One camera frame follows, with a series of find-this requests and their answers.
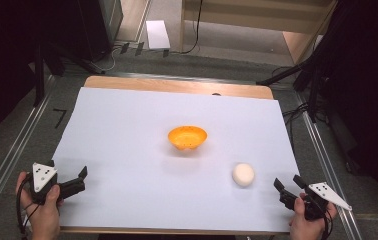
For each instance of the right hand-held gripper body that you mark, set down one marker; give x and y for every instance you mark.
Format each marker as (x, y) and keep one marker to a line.
(327, 195)

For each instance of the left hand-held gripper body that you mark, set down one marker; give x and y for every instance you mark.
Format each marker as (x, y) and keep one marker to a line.
(43, 176)

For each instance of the white round bun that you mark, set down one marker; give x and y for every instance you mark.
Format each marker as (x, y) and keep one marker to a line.
(243, 174)

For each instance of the orange bowl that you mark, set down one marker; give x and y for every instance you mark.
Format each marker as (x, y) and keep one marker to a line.
(187, 136)

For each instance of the person's right hand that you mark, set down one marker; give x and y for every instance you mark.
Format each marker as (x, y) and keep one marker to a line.
(305, 230)

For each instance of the person's left hand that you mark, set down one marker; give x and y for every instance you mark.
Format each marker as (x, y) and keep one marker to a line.
(43, 220)

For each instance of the white paper table cover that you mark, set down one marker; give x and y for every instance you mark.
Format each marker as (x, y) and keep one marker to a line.
(127, 133)

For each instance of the black metal stand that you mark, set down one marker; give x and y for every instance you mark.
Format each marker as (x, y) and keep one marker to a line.
(39, 76)

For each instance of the dark curtain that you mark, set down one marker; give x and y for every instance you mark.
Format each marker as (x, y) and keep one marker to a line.
(370, 100)
(0, 66)

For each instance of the black tripod stand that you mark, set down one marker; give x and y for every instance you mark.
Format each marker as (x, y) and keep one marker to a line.
(283, 75)

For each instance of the black cabinet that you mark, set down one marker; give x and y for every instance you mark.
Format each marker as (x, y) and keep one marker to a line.
(93, 26)

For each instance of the white sheet on floor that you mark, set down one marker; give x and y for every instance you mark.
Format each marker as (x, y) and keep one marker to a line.
(157, 35)

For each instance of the metal floor rail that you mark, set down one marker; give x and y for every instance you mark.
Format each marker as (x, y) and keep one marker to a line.
(8, 156)
(327, 160)

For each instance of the wooden frame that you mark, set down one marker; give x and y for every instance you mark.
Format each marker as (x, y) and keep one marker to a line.
(237, 20)

